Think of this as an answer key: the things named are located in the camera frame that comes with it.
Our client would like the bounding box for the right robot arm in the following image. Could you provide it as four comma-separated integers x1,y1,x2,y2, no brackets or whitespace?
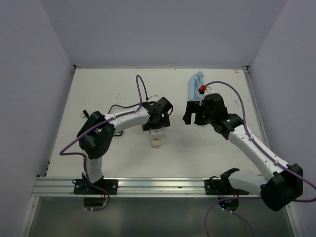
183,93,303,211

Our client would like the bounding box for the beige power strip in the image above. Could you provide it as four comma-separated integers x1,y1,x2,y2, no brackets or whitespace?
150,138,161,148

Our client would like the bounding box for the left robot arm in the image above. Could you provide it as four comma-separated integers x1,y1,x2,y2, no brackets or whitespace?
77,97,173,194

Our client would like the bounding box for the white charger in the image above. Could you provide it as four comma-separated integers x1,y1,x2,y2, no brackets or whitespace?
150,129,163,140

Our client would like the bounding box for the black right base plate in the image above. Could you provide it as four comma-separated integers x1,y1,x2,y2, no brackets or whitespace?
204,176,249,196

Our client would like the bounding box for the aluminium front rail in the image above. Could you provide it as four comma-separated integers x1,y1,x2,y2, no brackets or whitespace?
32,173,266,198

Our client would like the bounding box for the aluminium right side rail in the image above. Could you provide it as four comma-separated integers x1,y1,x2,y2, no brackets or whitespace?
242,66,270,148

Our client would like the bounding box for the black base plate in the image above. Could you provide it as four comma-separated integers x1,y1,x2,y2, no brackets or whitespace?
72,179,118,195
204,176,249,196

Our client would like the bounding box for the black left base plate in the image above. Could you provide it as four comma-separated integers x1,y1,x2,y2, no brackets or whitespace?
72,179,118,195

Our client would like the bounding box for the black power strip cable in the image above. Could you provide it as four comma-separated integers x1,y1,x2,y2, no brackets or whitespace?
81,103,139,138

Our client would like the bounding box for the aluminium rail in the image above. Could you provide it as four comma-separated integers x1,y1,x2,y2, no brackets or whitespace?
242,66,270,148
32,173,266,198

